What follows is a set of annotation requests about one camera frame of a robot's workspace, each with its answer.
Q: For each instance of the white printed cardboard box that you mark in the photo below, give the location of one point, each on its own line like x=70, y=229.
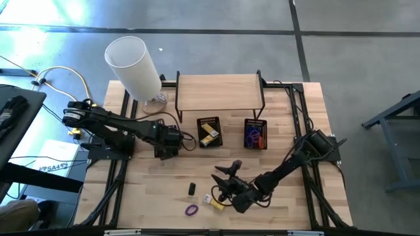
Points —
x=55, y=154

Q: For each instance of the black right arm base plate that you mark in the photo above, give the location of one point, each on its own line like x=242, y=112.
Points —
x=336, y=154

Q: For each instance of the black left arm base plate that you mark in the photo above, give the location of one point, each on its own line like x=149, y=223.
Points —
x=88, y=154

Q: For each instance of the wooden shelf riser black legs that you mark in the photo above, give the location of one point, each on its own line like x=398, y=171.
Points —
x=218, y=91

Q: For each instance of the white shade table lamp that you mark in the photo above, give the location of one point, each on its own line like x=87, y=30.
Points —
x=131, y=65

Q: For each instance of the white label plate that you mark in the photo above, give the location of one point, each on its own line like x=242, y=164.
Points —
x=305, y=233
x=123, y=232

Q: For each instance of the person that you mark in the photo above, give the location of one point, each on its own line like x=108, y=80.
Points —
x=16, y=214

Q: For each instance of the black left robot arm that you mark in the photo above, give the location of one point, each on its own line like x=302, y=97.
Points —
x=108, y=119

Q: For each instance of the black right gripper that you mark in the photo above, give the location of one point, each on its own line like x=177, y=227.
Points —
x=244, y=195

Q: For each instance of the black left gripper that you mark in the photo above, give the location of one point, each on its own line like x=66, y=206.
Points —
x=169, y=139

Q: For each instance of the black glove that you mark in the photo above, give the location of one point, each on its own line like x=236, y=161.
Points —
x=11, y=111

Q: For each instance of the grey blue metal table frame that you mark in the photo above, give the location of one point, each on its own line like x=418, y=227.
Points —
x=390, y=154

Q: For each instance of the black aluminium extrusion frame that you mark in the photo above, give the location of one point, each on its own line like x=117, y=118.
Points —
x=282, y=85

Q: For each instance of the black desk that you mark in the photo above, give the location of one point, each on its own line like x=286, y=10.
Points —
x=31, y=109

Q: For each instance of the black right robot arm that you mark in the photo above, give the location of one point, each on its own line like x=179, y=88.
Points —
x=288, y=167

